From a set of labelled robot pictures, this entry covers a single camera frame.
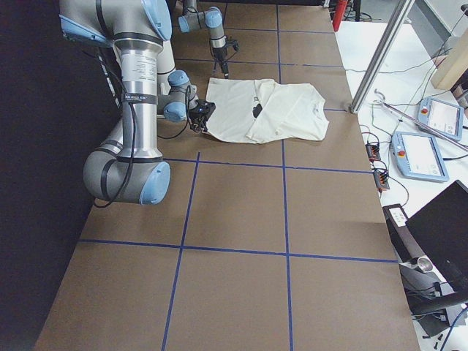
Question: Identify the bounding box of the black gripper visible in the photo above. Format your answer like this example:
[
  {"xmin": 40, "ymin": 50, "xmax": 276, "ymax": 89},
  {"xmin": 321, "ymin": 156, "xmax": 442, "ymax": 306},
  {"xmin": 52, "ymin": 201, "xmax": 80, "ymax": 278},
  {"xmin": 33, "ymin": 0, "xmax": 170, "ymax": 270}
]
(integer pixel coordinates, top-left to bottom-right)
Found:
[
  {"xmin": 189, "ymin": 99, "xmax": 216, "ymax": 133},
  {"xmin": 213, "ymin": 46, "xmax": 230, "ymax": 78}
]

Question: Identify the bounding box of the cream long-sleeve cat shirt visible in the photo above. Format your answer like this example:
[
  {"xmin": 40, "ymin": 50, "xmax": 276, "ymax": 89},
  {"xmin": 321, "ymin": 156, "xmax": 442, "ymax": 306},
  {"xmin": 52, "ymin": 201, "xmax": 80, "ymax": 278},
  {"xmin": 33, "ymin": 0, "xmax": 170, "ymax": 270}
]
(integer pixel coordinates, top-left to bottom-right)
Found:
[{"xmin": 206, "ymin": 78, "xmax": 329, "ymax": 144}]

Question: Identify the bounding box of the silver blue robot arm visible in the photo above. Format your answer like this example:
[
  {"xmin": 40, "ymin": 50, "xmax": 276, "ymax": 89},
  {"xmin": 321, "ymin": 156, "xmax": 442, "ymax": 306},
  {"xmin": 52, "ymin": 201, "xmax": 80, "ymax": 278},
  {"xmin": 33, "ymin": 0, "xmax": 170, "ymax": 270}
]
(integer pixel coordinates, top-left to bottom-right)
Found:
[
  {"xmin": 59, "ymin": 1, "xmax": 216, "ymax": 208},
  {"xmin": 178, "ymin": 1, "xmax": 239, "ymax": 79}
]

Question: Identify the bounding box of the red cylinder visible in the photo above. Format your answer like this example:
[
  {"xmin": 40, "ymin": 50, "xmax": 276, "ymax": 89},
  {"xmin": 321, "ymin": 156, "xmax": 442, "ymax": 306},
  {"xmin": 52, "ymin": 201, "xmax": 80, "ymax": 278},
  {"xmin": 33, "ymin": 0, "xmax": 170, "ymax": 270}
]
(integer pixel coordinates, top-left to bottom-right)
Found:
[{"xmin": 332, "ymin": 0, "xmax": 348, "ymax": 32}]

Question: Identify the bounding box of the metal rod with hook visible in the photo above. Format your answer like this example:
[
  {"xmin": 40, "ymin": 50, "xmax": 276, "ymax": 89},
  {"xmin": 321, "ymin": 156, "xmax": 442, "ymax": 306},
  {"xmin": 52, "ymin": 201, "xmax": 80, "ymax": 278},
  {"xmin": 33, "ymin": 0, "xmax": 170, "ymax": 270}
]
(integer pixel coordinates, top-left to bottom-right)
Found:
[{"xmin": 374, "ymin": 89, "xmax": 467, "ymax": 151}]

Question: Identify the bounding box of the upper orange black connector block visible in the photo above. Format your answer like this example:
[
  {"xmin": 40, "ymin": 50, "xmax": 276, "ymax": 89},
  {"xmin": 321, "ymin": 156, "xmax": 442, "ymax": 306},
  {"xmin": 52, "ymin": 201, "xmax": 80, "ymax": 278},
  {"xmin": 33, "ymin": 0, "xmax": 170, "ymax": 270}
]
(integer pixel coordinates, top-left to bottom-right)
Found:
[{"xmin": 365, "ymin": 143, "xmax": 381, "ymax": 162}]

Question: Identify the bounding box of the orange black connector block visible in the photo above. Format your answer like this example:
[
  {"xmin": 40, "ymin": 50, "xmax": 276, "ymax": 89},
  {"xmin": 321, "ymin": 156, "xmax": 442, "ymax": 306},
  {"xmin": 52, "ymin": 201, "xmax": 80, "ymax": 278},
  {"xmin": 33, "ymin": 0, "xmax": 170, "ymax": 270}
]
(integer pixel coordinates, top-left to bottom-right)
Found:
[
  {"xmin": 365, "ymin": 143, "xmax": 381, "ymax": 162},
  {"xmin": 373, "ymin": 169, "xmax": 390, "ymax": 193}
]

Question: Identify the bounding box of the lower orange black connector block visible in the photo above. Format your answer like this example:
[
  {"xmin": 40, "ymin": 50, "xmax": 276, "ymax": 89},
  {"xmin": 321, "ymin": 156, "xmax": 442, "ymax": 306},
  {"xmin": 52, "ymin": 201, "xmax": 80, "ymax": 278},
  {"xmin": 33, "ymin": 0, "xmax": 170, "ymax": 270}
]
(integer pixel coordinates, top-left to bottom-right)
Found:
[{"xmin": 373, "ymin": 169, "xmax": 390, "ymax": 193}]

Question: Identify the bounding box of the lower teach pendant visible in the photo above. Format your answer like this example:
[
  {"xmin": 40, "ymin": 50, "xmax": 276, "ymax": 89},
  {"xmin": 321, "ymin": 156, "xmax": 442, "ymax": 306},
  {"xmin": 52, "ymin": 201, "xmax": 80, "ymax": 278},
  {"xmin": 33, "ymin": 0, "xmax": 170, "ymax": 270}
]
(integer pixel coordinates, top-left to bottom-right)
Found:
[{"xmin": 390, "ymin": 132, "xmax": 449, "ymax": 183}]

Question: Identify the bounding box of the teach pendant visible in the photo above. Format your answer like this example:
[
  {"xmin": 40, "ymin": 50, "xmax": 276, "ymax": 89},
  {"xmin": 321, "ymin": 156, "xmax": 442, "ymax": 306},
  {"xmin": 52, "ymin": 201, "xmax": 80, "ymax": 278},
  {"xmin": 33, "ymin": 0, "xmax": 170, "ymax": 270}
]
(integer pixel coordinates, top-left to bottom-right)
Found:
[
  {"xmin": 390, "ymin": 132, "xmax": 449, "ymax": 183},
  {"xmin": 418, "ymin": 97, "xmax": 464, "ymax": 141}
]

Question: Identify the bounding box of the wooden beam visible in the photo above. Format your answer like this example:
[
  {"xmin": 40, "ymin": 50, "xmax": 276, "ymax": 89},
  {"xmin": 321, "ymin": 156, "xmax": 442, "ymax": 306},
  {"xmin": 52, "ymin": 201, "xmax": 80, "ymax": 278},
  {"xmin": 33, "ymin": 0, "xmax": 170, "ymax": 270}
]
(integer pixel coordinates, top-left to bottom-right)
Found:
[{"xmin": 431, "ymin": 31, "xmax": 467, "ymax": 90}]

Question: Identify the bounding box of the upper teach pendant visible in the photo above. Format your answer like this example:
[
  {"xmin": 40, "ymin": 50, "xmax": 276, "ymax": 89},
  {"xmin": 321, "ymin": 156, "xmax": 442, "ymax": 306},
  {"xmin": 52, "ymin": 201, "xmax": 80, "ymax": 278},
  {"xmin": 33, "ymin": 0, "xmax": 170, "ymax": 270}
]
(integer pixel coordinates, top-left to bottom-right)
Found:
[{"xmin": 418, "ymin": 97, "xmax": 464, "ymax": 141}]

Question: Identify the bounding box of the black box with white label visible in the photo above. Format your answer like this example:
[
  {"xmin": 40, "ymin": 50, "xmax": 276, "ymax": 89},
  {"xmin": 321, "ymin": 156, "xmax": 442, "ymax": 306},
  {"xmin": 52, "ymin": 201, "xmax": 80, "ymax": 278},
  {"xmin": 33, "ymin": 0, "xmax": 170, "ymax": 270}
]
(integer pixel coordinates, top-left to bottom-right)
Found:
[{"xmin": 382, "ymin": 204, "xmax": 425, "ymax": 263}]

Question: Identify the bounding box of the black laptop screen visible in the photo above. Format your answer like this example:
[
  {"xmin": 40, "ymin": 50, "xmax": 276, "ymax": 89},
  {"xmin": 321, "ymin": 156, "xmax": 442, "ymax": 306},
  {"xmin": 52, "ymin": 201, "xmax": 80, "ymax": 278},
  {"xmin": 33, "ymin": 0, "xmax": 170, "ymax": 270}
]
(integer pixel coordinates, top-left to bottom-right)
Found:
[{"xmin": 407, "ymin": 180, "xmax": 467, "ymax": 291}]

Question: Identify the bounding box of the silver metal cup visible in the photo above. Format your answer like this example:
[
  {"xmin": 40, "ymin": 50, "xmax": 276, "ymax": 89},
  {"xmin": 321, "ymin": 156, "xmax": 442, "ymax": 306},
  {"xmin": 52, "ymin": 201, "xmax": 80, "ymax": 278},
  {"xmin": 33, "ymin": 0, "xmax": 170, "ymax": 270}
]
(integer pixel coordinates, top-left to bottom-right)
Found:
[{"xmin": 415, "ymin": 257, "xmax": 434, "ymax": 273}]

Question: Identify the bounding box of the black stand base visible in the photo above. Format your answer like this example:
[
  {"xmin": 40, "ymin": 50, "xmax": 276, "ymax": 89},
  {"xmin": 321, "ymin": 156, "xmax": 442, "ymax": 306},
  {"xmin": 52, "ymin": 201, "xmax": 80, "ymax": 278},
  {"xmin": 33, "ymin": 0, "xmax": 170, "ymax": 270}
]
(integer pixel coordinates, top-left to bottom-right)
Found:
[{"xmin": 406, "ymin": 282, "xmax": 467, "ymax": 336}]

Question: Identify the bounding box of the right black braided cable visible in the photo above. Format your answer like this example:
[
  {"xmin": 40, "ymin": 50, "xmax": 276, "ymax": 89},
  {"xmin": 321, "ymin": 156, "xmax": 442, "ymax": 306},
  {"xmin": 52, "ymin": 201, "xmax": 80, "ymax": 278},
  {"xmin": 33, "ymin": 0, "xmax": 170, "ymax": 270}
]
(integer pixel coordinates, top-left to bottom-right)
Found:
[{"xmin": 93, "ymin": 83, "xmax": 195, "ymax": 209}]

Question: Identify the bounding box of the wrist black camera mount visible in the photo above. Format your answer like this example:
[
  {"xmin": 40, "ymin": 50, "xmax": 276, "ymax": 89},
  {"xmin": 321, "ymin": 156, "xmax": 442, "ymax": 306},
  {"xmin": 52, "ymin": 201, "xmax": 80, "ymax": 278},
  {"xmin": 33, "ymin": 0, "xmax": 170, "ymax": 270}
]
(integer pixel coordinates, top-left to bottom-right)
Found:
[{"xmin": 224, "ymin": 37, "xmax": 240, "ymax": 52}]

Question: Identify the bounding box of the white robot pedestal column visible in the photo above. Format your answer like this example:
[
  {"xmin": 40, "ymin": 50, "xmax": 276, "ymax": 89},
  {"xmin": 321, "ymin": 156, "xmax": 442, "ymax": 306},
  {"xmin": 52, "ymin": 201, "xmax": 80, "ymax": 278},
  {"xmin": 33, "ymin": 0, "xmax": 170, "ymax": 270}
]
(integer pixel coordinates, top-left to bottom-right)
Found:
[{"xmin": 156, "ymin": 40, "xmax": 176, "ymax": 95}]

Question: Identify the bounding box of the aluminium frame post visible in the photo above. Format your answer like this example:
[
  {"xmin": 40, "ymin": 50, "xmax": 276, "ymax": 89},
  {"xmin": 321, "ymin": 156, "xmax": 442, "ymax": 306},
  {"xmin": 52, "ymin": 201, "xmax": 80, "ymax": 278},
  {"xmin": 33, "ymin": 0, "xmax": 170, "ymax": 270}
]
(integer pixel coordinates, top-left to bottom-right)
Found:
[{"xmin": 349, "ymin": 0, "xmax": 415, "ymax": 114}]

